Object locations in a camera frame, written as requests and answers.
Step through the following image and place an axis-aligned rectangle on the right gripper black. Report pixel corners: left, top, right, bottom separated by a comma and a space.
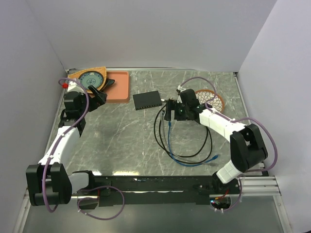
164, 100, 189, 121

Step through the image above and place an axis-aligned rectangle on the black network switch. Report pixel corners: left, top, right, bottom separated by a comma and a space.
133, 91, 162, 110

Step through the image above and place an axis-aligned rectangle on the blue ethernet cable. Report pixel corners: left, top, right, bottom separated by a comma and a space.
167, 121, 219, 167

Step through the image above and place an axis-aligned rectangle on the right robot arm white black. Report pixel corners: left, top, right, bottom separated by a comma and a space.
164, 89, 268, 194

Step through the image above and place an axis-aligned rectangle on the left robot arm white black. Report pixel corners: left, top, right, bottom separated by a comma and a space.
26, 87, 107, 206

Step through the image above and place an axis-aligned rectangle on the black dish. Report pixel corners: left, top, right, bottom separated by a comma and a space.
102, 78, 115, 91

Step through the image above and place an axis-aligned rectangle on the salmon pink tray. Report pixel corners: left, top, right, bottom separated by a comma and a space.
104, 71, 130, 103

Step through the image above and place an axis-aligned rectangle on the blue patterned round plate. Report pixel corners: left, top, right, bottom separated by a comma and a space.
79, 71, 104, 90

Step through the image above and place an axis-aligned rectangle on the flower patterned brown bowl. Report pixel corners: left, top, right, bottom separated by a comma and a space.
195, 89, 225, 113

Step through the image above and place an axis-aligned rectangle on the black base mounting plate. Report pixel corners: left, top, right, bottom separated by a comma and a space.
67, 169, 269, 207

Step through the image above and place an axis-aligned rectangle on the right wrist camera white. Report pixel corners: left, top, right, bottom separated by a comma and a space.
176, 85, 185, 102

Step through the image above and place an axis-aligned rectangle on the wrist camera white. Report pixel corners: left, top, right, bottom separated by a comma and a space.
176, 85, 185, 102
62, 81, 84, 93

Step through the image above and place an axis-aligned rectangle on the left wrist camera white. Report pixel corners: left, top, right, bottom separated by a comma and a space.
62, 81, 84, 93

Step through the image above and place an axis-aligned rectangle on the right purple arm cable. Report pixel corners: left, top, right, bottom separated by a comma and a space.
179, 76, 278, 212

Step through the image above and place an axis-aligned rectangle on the aluminium rail frame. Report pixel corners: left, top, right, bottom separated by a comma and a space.
13, 68, 293, 233

